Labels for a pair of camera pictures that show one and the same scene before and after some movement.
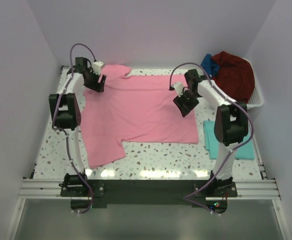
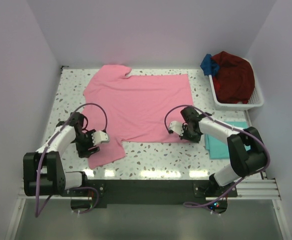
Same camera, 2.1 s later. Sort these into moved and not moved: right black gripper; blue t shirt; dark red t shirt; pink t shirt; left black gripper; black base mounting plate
Moved: right black gripper; left black gripper
Not moved: pink t shirt; black base mounting plate; dark red t shirt; blue t shirt
